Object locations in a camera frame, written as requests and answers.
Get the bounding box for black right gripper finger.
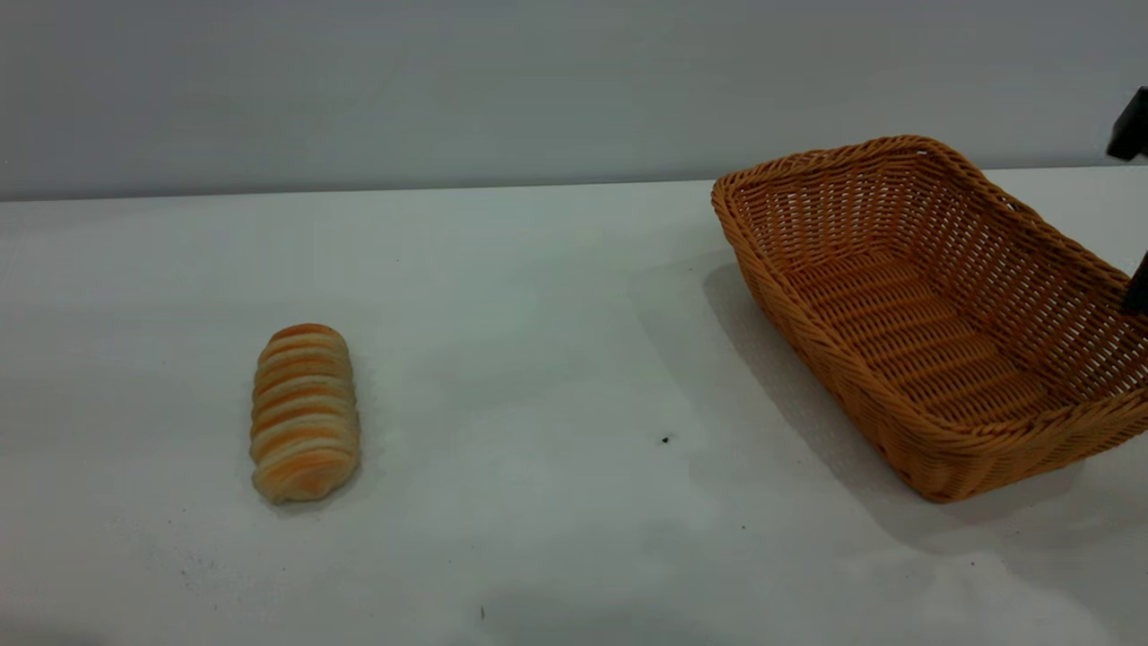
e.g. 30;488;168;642
1107;86;1148;163
1122;252;1148;316

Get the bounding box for orange woven wicker basket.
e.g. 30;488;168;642
711;135;1148;503

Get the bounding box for striped bread roll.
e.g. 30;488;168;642
249;323;361;504

